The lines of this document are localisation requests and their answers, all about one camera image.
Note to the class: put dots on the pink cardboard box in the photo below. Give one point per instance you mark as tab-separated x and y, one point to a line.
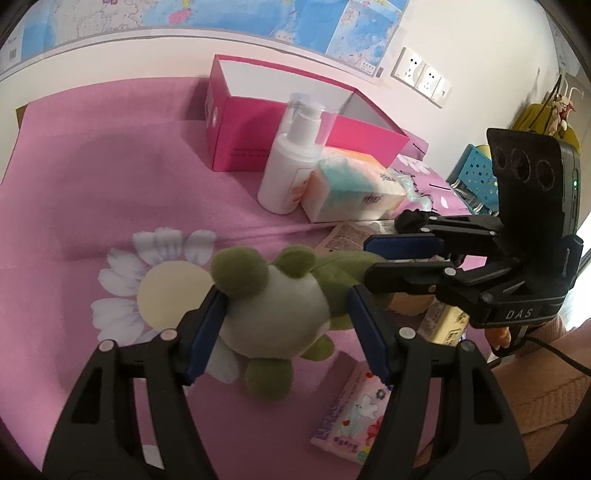
360	138

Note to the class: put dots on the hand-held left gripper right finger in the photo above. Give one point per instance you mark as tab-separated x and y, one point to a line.
369	332

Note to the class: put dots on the small hanging plush toy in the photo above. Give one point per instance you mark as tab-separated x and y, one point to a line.
561	113

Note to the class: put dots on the pink flower print blanket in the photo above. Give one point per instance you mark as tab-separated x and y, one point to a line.
92	184

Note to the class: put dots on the green frog plush toy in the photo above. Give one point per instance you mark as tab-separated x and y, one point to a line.
272	304

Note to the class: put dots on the pastel tissue pack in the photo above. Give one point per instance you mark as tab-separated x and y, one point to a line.
351	194

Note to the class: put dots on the blue plastic basket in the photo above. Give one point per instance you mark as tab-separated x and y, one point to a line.
475	175

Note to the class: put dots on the white wall socket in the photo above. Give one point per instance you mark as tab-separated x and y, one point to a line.
428	79
406	64

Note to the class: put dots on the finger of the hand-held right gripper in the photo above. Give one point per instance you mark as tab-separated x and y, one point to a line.
401	243
401	279

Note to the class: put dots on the blue wall map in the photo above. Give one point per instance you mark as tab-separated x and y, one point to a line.
360	32

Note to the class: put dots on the pink floral tissue packet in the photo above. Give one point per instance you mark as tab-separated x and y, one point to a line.
351	415

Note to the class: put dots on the person's right hand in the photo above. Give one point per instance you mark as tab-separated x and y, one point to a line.
501	337

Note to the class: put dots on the beige spout pouch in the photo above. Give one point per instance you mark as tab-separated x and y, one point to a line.
344	237

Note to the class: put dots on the white wall switch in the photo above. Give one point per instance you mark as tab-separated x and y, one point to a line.
442	91

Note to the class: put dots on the brown soft toy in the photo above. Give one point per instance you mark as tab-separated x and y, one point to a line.
408	304

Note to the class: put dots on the white pump bottle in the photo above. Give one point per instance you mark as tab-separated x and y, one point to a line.
286	175

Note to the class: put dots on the yellow packet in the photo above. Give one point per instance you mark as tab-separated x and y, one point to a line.
445	323

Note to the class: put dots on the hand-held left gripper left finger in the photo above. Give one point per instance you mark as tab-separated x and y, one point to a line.
207	332

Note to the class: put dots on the yellow bag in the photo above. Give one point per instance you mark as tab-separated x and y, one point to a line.
531	120

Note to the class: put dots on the person's right forearm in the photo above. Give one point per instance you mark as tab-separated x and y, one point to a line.
545	397

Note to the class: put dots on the wall map with coloured regions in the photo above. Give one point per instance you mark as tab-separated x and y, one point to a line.
138	18

